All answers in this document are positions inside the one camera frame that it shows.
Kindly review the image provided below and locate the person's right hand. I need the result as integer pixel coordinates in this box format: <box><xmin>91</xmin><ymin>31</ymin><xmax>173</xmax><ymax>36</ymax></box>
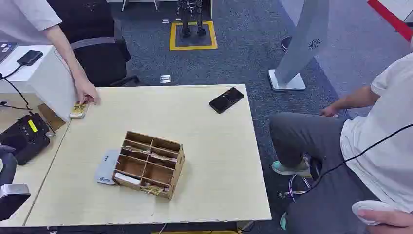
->
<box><xmin>320</xmin><ymin>105</ymin><xmax>339</xmax><ymax>118</ymax></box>

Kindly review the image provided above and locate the person's left hand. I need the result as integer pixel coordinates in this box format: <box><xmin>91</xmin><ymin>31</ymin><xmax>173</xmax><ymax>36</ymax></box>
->
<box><xmin>73</xmin><ymin>79</ymin><xmax>102</xmax><ymax>106</ymax></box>
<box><xmin>357</xmin><ymin>209</ymin><xmax>413</xmax><ymax>234</ymax></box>

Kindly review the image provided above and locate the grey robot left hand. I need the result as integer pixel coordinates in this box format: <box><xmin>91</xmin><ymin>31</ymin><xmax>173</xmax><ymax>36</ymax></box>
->
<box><xmin>0</xmin><ymin>145</ymin><xmax>18</xmax><ymax>187</ymax></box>

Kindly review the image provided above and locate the stack of yellow cards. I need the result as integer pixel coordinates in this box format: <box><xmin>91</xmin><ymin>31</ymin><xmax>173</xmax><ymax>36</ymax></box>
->
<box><xmin>69</xmin><ymin>102</ymin><xmax>90</xmax><ymax>119</ymax></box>

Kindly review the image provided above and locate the white rounded device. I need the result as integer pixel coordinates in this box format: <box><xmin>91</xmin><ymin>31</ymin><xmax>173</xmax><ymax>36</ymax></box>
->
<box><xmin>352</xmin><ymin>200</ymin><xmax>406</xmax><ymax>226</ymax></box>

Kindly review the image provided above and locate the black device with yellow label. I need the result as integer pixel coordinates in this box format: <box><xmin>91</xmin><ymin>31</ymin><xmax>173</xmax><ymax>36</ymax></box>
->
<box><xmin>0</xmin><ymin>112</ymin><xmax>52</xmax><ymax>166</ymax></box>

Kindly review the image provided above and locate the black office chair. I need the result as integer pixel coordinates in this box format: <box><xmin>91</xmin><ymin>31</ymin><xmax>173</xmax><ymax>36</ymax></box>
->
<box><xmin>47</xmin><ymin>0</ymin><xmax>141</xmax><ymax>88</ymax></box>

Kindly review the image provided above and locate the white side cabinet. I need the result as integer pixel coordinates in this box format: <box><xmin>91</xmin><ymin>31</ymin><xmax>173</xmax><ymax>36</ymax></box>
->
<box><xmin>0</xmin><ymin>45</ymin><xmax>77</xmax><ymax>123</ymax></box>

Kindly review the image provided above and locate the person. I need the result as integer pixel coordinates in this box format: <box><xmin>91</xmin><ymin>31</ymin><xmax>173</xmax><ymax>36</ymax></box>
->
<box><xmin>269</xmin><ymin>51</ymin><xmax>413</xmax><ymax>234</ymax></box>
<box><xmin>0</xmin><ymin>0</ymin><xmax>62</xmax><ymax>46</ymax></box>

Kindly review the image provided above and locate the grey kiosk stand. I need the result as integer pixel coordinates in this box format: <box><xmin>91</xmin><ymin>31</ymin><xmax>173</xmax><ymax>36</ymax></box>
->
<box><xmin>268</xmin><ymin>0</ymin><xmax>330</xmax><ymax>92</ymax></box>

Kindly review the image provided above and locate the grey laptop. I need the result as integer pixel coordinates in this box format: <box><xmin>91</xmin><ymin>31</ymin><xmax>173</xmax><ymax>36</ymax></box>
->
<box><xmin>0</xmin><ymin>42</ymin><xmax>18</xmax><ymax>63</ymax></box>

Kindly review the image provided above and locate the white card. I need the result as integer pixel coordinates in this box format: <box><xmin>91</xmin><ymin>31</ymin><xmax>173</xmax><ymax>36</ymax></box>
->
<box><xmin>114</xmin><ymin>172</ymin><xmax>142</xmax><ymax>187</ymax></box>

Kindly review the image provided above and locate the black smartphone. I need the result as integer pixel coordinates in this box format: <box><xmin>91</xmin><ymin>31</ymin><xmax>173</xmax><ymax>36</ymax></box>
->
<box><xmin>208</xmin><ymin>87</ymin><xmax>245</xmax><ymax>115</ymax></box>

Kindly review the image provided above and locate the red barrier belt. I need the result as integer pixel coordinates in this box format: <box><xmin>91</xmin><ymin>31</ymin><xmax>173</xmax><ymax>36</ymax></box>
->
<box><xmin>367</xmin><ymin>0</ymin><xmax>413</xmax><ymax>42</ymax></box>

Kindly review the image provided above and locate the wooden compartment card box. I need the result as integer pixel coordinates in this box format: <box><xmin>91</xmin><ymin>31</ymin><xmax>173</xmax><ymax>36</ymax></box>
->
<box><xmin>112</xmin><ymin>130</ymin><xmax>186</xmax><ymax>201</ymax></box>

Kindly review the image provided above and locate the yellow floor tape square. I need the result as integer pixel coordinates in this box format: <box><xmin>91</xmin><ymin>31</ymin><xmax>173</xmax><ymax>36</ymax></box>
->
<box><xmin>169</xmin><ymin>20</ymin><xmax>218</xmax><ymax>51</ymax></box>

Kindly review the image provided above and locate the yellow patterned card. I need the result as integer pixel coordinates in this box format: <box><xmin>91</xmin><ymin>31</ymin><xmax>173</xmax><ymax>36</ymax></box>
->
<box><xmin>140</xmin><ymin>184</ymin><xmax>165</xmax><ymax>196</ymax></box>

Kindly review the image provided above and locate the silver humanoid robot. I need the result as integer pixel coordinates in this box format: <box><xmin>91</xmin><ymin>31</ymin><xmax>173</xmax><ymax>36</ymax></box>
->
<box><xmin>176</xmin><ymin>0</ymin><xmax>207</xmax><ymax>37</ymax></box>

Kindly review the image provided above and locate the long black cable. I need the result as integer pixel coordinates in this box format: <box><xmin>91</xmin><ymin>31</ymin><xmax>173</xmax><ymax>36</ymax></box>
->
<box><xmin>308</xmin><ymin>123</ymin><xmax>413</xmax><ymax>195</ymax></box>

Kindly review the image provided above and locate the metal chair foot ring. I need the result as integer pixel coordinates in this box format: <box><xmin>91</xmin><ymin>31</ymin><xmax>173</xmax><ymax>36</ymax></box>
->
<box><xmin>278</xmin><ymin>174</ymin><xmax>313</xmax><ymax>200</ymax></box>

